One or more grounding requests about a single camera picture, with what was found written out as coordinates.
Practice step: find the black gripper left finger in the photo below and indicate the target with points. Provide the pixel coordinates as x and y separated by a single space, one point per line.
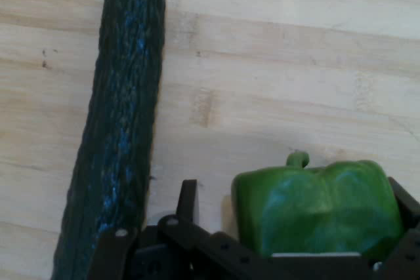
183 201

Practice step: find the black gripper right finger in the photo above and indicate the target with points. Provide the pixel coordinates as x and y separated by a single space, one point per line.
410 214

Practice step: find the toy bell pepper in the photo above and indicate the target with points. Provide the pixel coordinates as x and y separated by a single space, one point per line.
311 208

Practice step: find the dark green cucumber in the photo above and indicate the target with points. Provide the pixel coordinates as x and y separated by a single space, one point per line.
124 96

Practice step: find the light wooden board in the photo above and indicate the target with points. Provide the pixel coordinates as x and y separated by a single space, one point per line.
279 80

